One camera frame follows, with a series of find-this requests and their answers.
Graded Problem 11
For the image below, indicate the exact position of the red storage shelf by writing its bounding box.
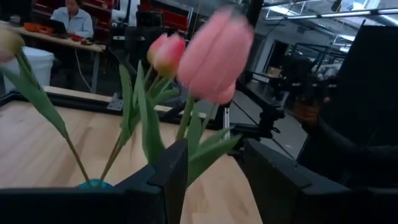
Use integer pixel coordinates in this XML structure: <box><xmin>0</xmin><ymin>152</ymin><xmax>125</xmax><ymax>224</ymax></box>
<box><xmin>139</xmin><ymin>0</ymin><xmax>193</xmax><ymax>32</ymax></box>

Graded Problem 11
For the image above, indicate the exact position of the white bin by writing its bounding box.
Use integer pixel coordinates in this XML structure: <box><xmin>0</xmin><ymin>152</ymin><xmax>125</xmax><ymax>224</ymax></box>
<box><xmin>2</xmin><ymin>45</ymin><xmax>55</xmax><ymax>94</ymax></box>

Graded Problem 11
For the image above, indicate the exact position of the blue glass vase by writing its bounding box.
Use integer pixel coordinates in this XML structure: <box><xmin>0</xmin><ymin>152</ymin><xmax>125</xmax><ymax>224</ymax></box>
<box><xmin>76</xmin><ymin>178</ymin><xmax>114</xmax><ymax>190</ymax></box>

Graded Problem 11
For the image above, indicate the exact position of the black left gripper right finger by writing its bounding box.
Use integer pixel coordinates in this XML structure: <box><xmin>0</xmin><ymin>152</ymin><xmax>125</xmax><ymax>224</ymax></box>
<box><xmin>243</xmin><ymin>138</ymin><xmax>398</xmax><ymax>224</ymax></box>

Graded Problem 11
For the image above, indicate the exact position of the black office chair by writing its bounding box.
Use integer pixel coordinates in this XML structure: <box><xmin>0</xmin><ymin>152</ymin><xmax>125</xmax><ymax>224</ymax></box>
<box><xmin>124</xmin><ymin>11</ymin><xmax>170</xmax><ymax>74</ymax></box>

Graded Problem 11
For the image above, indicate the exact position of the pink tulip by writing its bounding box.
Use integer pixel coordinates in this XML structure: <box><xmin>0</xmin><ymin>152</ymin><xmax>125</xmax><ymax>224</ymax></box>
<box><xmin>0</xmin><ymin>24</ymin><xmax>91</xmax><ymax>184</ymax></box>
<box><xmin>198</xmin><ymin>81</ymin><xmax>238</xmax><ymax>138</ymax></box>
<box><xmin>99</xmin><ymin>34</ymin><xmax>188</xmax><ymax>183</ymax></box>
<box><xmin>101</xmin><ymin>33</ymin><xmax>170</xmax><ymax>183</ymax></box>
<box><xmin>175</xmin><ymin>8</ymin><xmax>255</xmax><ymax>187</ymax></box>

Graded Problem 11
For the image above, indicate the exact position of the black table frame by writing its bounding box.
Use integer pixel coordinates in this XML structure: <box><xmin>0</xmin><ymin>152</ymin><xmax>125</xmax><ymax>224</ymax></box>
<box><xmin>0</xmin><ymin>90</ymin><xmax>259</xmax><ymax>141</ymax></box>

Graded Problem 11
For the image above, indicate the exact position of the person's hand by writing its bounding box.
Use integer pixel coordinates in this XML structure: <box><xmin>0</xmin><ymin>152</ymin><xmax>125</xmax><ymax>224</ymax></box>
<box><xmin>292</xmin><ymin>96</ymin><xmax>331</xmax><ymax>127</ymax></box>

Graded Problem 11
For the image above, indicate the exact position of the person's forearm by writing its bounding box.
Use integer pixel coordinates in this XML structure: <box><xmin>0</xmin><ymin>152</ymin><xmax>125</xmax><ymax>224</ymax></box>
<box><xmin>300</xmin><ymin>118</ymin><xmax>398</xmax><ymax>187</ymax></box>

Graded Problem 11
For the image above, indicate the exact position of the silver corner bracket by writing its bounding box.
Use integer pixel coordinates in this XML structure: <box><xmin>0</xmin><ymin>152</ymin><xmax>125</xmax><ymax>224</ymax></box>
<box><xmin>107</xmin><ymin>92</ymin><xmax>124</xmax><ymax>112</ymax></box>

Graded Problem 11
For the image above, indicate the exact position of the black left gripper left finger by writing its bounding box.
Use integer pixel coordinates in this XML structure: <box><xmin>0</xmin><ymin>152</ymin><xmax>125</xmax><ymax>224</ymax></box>
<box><xmin>0</xmin><ymin>139</ymin><xmax>189</xmax><ymax>224</ymax></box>

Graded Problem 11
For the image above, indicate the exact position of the person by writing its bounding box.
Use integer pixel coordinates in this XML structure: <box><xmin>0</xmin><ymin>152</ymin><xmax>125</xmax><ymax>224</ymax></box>
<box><xmin>49</xmin><ymin>0</ymin><xmax>94</xmax><ymax>39</ymax></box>

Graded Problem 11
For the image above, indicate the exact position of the black laptop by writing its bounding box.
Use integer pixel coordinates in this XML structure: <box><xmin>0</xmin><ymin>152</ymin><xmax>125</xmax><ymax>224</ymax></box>
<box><xmin>46</xmin><ymin>19</ymin><xmax>68</xmax><ymax>35</ymax></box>

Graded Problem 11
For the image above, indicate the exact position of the silver aluminium bracket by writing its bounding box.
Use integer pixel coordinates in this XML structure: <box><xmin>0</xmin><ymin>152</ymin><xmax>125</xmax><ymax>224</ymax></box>
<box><xmin>223</xmin><ymin>107</ymin><xmax>231</xmax><ymax>140</ymax></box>

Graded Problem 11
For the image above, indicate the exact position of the orange tool case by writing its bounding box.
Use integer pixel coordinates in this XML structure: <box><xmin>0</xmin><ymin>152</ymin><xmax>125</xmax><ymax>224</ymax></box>
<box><xmin>23</xmin><ymin>22</ymin><xmax>53</xmax><ymax>35</ymax></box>

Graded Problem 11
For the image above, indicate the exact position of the wooden desk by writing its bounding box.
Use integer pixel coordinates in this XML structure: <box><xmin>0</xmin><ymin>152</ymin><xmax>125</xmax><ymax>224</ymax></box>
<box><xmin>9</xmin><ymin>26</ymin><xmax>107</xmax><ymax>94</ymax></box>

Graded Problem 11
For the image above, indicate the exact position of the ceiling light strip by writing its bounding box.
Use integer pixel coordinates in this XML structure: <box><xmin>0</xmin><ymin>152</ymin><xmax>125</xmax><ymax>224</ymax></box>
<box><xmin>264</xmin><ymin>7</ymin><xmax>398</xmax><ymax>21</ymax></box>

